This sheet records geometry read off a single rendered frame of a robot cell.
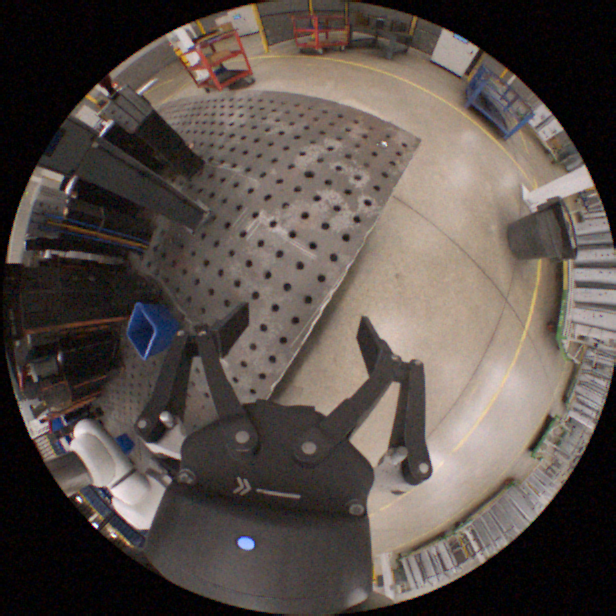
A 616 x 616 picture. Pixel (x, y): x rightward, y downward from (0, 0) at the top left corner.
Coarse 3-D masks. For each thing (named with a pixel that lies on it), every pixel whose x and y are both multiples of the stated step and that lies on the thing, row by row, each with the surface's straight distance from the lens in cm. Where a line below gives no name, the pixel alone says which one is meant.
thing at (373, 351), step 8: (360, 320) 21; (368, 320) 19; (360, 328) 20; (368, 328) 18; (360, 336) 20; (368, 336) 17; (376, 336) 17; (360, 344) 20; (368, 344) 17; (376, 344) 15; (368, 352) 17; (376, 352) 15; (384, 352) 15; (368, 360) 17; (376, 360) 15; (368, 368) 17; (376, 368) 16
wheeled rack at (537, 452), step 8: (552, 424) 530; (560, 424) 529; (552, 432) 596; (568, 432) 710; (584, 432) 528; (544, 440) 544; (528, 448) 542; (536, 448) 530; (544, 448) 671; (584, 448) 528; (536, 456) 614; (576, 456) 614
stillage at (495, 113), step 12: (480, 72) 464; (480, 84) 352; (504, 84) 354; (468, 96) 386; (480, 96) 475; (492, 96) 357; (516, 96) 358; (480, 108) 363; (492, 108) 460; (504, 108) 481; (528, 108) 364; (492, 120) 369; (504, 120) 441; (528, 120) 369
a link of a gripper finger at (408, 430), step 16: (416, 368) 15; (400, 384) 16; (416, 384) 13; (400, 400) 14; (416, 400) 12; (400, 416) 12; (416, 416) 11; (400, 432) 11; (416, 432) 10; (416, 448) 10; (416, 464) 10; (416, 480) 9
